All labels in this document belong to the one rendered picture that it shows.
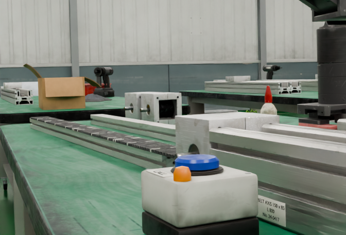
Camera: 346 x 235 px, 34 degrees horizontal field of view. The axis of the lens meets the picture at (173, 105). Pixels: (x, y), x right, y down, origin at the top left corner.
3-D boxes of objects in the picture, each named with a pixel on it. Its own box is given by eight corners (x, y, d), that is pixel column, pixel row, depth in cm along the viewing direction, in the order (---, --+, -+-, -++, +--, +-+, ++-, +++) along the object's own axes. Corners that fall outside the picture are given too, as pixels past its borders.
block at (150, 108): (134, 124, 172) (133, 93, 172) (168, 122, 177) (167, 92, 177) (146, 127, 163) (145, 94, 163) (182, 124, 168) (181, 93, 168)
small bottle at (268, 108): (270, 138, 127) (269, 85, 126) (257, 137, 130) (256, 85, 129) (280, 137, 130) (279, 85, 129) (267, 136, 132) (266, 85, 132)
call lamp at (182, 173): (170, 179, 48) (170, 165, 48) (186, 178, 48) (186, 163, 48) (178, 182, 46) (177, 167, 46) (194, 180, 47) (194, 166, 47)
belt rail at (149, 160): (30, 128, 172) (29, 117, 172) (43, 127, 173) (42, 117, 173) (162, 173, 85) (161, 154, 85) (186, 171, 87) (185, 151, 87)
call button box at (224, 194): (141, 233, 54) (139, 166, 53) (229, 219, 58) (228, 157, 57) (178, 256, 46) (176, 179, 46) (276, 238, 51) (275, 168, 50)
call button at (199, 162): (168, 177, 52) (167, 155, 52) (206, 172, 54) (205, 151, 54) (187, 184, 49) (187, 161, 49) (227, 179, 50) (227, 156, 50)
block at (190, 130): (159, 190, 73) (157, 116, 73) (241, 180, 78) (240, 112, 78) (192, 204, 65) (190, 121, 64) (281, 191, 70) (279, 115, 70)
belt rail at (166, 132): (90, 123, 180) (90, 114, 180) (102, 123, 182) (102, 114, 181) (267, 162, 93) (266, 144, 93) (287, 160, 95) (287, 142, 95)
